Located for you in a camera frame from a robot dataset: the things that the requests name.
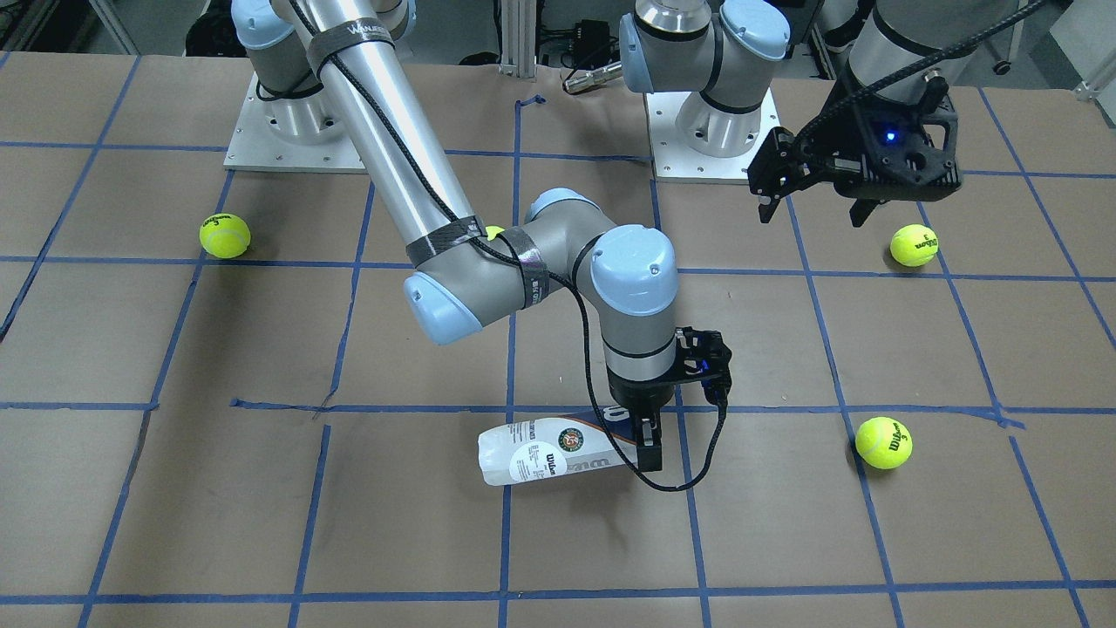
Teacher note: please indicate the tennis ball near left gripper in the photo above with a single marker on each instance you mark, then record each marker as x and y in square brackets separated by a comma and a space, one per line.
[883, 442]

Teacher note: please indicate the aluminium frame post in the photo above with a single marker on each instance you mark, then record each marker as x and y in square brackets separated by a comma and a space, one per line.
[518, 32]

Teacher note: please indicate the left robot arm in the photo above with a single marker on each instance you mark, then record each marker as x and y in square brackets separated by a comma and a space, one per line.
[729, 54]

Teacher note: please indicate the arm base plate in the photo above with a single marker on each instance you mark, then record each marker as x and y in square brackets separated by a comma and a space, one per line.
[693, 142]
[290, 135]

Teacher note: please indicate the tennis ball can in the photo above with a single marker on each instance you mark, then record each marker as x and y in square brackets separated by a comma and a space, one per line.
[544, 448]

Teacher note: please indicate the tennis ball by base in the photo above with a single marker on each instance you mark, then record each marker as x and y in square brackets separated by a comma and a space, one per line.
[913, 246]
[224, 236]

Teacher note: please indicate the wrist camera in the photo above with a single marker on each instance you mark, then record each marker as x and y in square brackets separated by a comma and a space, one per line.
[911, 143]
[703, 357]

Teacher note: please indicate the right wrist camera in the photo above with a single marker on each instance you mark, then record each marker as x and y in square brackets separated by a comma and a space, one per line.
[703, 357]

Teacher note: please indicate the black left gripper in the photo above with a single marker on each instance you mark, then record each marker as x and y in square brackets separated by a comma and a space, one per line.
[839, 141]

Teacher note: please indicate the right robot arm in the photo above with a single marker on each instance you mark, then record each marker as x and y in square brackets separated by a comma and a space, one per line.
[466, 276]

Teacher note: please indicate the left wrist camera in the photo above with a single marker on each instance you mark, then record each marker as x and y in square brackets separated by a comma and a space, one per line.
[911, 143]

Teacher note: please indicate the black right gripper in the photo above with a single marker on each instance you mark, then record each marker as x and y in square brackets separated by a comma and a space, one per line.
[639, 393]

